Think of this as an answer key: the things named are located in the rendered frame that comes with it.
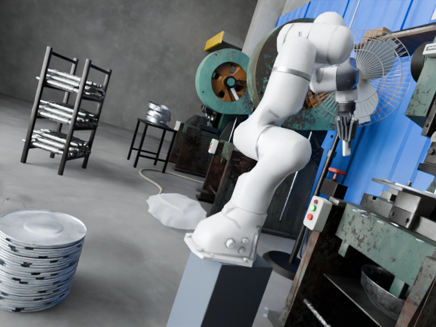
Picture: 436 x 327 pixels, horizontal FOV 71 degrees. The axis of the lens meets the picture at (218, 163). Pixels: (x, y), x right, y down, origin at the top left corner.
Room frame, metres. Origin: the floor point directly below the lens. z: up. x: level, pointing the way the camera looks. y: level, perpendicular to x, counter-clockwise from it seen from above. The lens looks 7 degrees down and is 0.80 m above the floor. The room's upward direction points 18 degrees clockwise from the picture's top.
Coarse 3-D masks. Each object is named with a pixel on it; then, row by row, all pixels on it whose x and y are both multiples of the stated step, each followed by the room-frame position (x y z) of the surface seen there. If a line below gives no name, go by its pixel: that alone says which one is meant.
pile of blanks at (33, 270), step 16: (0, 240) 0.91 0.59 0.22; (80, 240) 1.05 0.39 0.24; (0, 256) 0.91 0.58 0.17; (16, 256) 0.90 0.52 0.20; (32, 256) 0.92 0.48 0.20; (48, 256) 0.94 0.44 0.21; (64, 256) 0.99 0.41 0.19; (0, 272) 0.91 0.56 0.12; (16, 272) 0.90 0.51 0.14; (32, 272) 0.93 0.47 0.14; (48, 272) 0.95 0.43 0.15; (64, 272) 1.00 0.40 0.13; (0, 288) 0.92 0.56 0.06; (16, 288) 0.92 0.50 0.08; (32, 288) 0.92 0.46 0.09; (48, 288) 0.96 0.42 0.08; (64, 288) 1.02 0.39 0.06; (0, 304) 0.91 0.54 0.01; (16, 304) 0.91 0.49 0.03; (32, 304) 0.93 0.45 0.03; (48, 304) 0.97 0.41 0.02
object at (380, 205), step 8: (368, 200) 1.28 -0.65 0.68; (376, 200) 1.24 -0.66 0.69; (384, 200) 1.21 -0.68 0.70; (368, 208) 1.26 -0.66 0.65; (376, 208) 1.23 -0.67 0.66; (384, 208) 1.20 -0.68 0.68; (384, 216) 1.18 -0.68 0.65; (416, 224) 1.06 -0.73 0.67; (424, 224) 1.04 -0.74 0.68; (432, 224) 1.01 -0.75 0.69; (416, 232) 1.05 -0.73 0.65; (424, 232) 1.03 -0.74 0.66; (432, 232) 1.00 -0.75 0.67; (432, 240) 1.00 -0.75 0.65
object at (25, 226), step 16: (0, 224) 0.97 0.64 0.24; (16, 224) 1.00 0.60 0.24; (32, 224) 1.02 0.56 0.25; (48, 224) 1.06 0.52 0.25; (64, 224) 1.11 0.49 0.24; (80, 224) 1.15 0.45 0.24; (16, 240) 0.90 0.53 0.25; (32, 240) 0.94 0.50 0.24; (48, 240) 0.97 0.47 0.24; (64, 240) 1.00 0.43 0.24
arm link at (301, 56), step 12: (288, 24) 0.97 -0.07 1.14; (300, 24) 0.93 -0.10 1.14; (312, 24) 0.91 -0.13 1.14; (288, 36) 0.92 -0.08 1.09; (300, 36) 0.85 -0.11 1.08; (288, 48) 0.84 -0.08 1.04; (300, 48) 0.82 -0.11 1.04; (312, 48) 0.83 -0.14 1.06; (276, 60) 0.86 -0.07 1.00; (288, 60) 0.82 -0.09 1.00; (300, 60) 0.82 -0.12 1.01; (312, 60) 0.84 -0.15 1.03; (288, 72) 0.82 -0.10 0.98; (300, 72) 0.82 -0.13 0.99; (312, 72) 0.85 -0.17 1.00
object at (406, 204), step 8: (384, 184) 1.06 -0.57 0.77; (392, 184) 1.03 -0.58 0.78; (400, 192) 1.13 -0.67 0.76; (408, 192) 1.00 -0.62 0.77; (416, 192) 1.01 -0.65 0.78; (400, 200) 1.11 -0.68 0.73; (408, 200) 1.09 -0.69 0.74; (416, 200) 1.06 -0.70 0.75; (424, 200) 1.05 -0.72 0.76; (432, 200) 1.04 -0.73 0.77; (392, 208) 1.13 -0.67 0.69; (400, 208) 1.10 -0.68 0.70; (408, 208) 1.08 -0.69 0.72; (416, 208) 1.05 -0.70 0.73; (424, 208) 1.06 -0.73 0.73; (432, 208) 1.07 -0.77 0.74; (392, 216) 1.12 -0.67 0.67; (400, 216) 1.09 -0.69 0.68; (408, 216) 1.07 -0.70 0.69; (416, 216) 1.05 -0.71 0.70; (424, 216) 1.06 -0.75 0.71; (400, 224) 1.08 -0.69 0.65; (408, 224) 1.06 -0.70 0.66
